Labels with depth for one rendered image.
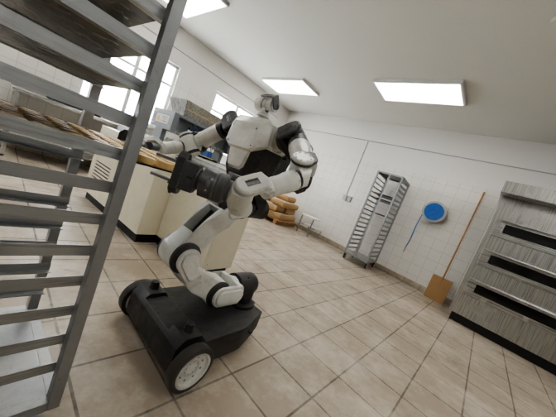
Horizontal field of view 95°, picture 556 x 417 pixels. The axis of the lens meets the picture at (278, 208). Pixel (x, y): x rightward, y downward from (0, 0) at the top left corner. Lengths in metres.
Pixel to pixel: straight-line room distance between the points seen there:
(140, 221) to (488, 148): 5.48
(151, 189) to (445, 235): 4.86
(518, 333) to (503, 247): 1.06
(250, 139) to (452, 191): 4.86
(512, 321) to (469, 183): 2.34
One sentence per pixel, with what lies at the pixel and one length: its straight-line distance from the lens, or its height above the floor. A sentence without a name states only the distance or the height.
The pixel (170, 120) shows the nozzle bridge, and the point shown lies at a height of 1.10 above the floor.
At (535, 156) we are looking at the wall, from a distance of 5.83.
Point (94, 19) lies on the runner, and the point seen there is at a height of 1.13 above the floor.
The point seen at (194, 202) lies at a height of 0.54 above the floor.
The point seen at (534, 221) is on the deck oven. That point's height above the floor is 1.63.
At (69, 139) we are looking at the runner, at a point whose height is 0.87.
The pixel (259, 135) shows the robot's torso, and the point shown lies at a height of 1.11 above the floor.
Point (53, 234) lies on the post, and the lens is 1.29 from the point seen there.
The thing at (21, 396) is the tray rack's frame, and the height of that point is 0.15.
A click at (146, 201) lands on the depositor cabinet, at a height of 0.39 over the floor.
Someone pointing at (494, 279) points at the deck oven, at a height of 0.76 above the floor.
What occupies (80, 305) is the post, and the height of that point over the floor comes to 0.45.
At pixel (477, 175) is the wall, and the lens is 5.73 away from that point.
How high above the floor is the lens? 0.95
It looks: 6 degrees down
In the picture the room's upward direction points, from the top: 21 degrees clockwise
